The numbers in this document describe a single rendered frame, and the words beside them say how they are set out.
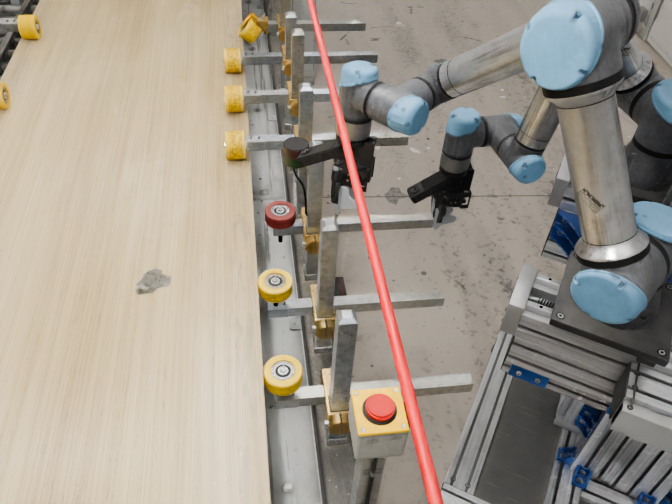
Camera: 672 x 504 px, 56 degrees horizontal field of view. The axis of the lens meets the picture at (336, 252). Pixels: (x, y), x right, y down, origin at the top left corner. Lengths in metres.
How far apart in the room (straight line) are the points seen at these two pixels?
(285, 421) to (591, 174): 0.91
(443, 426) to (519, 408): 0.30
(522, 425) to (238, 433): 1.16
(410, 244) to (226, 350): 1.71
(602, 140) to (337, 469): 0.85
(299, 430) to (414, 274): 1.38
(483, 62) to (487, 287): 1.69
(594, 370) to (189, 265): 0.93
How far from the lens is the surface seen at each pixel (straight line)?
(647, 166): 1.71
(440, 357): 2.51
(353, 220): 1.69
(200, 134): 1.94
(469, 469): 2.02
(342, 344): 1.16
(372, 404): 0.88
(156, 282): 1.48
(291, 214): 1.63
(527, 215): 3.24
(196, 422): 1.26
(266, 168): 2.26
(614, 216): 1.09
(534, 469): 2.10
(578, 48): 0.97
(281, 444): 1.54
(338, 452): 1.44
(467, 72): 1.26
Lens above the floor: 1.97
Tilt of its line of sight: 44 degrees down
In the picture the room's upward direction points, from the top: 4 degrees clockwise
